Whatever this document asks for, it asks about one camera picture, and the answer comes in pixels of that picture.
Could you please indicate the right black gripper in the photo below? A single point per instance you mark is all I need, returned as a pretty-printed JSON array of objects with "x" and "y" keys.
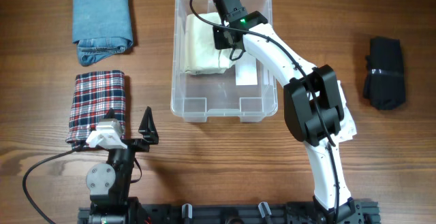
[{"x": 219, "y": 42}]

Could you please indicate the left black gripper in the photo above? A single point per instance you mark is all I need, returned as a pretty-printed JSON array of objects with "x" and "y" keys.
[{"x": 149, "y": 132}]

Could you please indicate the cream white cloth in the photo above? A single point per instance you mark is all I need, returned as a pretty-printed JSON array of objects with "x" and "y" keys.
[{"x": 201, "y": 55}]

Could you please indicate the clear plastic storage container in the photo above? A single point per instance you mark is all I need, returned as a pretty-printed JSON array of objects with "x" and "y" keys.
[{"x": 199, "y": 97}]

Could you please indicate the black cloth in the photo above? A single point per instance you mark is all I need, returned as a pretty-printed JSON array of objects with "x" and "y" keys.
[{"x": 384, "y": 84}]

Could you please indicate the white printed shirt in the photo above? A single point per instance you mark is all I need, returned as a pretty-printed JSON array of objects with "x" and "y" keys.
[{"x": 348, "y": 126}]

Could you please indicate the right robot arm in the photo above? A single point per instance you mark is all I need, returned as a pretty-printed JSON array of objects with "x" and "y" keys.
[{"x": 313, "y": 109}]

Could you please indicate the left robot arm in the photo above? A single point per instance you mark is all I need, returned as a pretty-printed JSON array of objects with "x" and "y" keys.
[{"x": 109, "y": 182}]

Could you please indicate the white label in container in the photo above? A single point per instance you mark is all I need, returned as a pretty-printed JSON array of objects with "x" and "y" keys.
[{"x": 246, "y": 71}]

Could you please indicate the folded red plaid shirt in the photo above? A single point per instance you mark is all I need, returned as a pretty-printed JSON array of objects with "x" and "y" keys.
[{"x": 95, "y": 94}]

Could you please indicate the folded blue denim jeans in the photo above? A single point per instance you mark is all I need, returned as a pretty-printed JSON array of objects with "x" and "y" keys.
[{"x": 100, "y": 29}]

